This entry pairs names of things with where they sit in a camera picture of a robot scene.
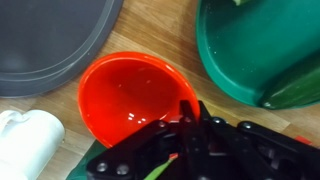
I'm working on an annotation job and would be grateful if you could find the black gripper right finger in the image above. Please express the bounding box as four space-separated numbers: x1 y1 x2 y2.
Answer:
199 100 320 180

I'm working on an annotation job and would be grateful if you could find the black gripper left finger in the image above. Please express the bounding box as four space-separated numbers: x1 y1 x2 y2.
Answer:
85 99 201 180

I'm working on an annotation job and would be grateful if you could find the orange plastic bowl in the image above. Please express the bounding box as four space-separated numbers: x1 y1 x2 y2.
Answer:
77 51 201 149

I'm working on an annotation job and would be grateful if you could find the dark green plastic cup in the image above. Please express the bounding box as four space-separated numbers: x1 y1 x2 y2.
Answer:
65 139 108 180

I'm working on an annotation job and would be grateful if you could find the whole cucumber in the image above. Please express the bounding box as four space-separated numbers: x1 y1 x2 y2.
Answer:
259 49 320 111

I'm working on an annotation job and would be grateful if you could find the dark green plate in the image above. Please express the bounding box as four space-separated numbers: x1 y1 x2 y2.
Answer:
195 0 320 108

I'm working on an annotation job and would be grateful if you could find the white mug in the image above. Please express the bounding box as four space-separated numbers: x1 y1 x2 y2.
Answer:
0 109 66 180

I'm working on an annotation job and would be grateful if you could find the round grey tray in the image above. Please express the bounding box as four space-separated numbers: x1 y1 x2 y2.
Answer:
0 0 125 99

